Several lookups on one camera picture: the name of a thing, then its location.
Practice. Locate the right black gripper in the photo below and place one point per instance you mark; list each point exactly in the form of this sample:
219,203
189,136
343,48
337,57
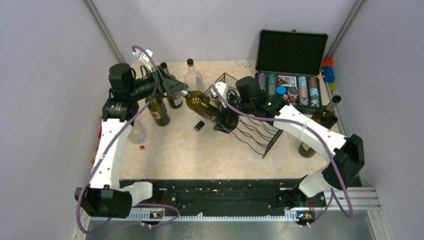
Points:
220,116

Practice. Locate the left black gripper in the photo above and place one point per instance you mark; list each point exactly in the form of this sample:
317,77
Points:
178,86

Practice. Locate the green wine bottle front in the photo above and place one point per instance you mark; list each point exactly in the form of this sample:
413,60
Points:
201,104

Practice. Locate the green wine bottle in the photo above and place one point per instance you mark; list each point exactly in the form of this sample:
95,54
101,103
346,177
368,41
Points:
175,101
158,111
325,115
201,104

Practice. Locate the black wire wine rack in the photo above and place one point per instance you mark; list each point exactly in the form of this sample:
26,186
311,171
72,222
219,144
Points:
259,136

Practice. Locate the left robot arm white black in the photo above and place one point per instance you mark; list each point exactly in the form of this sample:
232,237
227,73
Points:
102,196

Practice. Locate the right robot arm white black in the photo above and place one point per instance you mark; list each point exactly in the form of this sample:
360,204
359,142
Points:
344,154

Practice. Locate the green wine bottle back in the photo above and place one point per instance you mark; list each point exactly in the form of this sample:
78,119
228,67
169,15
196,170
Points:
175,101

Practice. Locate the clear tall glass bottle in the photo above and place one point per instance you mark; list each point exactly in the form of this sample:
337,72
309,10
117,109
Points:
193,78

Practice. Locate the green wine bottle left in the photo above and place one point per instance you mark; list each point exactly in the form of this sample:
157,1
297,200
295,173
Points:
158,111

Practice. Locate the clear round bottle left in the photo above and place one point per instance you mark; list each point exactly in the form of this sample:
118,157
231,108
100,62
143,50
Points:
138,134

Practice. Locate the dark bottle right front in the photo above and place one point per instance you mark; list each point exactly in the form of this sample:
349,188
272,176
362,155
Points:
306,151

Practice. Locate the green wine bottle right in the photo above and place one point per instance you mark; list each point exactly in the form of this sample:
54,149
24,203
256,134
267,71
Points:
325,115

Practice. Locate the small clear glass lid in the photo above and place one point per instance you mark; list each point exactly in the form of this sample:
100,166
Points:
242,62

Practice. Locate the black poker chip case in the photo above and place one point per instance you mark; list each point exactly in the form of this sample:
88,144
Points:
288,64

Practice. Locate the blue orange toy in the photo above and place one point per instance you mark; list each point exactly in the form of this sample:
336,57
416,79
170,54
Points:
328,73

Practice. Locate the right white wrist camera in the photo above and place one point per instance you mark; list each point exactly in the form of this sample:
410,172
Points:
219,91

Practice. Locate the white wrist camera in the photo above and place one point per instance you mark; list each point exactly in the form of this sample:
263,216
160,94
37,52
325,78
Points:
219,91
143,59

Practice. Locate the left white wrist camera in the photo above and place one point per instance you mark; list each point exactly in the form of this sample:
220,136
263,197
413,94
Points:
143,59

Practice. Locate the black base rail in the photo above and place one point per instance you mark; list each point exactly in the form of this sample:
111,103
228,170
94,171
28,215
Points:
233,197

